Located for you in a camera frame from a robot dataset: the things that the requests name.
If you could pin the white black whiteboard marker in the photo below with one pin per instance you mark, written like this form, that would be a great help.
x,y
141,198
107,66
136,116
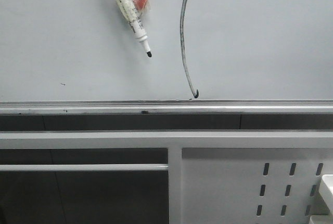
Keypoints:
x,y
132,17

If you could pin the white whiteboard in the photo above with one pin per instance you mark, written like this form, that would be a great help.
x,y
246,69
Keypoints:
x,y
83,50

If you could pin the white plastic marker tray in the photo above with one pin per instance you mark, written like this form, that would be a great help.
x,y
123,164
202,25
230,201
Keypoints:
x,y
326,195

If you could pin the aluminium whiteboard tray rail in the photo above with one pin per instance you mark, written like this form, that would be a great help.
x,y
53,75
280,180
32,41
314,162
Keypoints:
x,y
177,107

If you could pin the white metal stand frame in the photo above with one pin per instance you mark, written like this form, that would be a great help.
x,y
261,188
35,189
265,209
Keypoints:
x,y
164,176

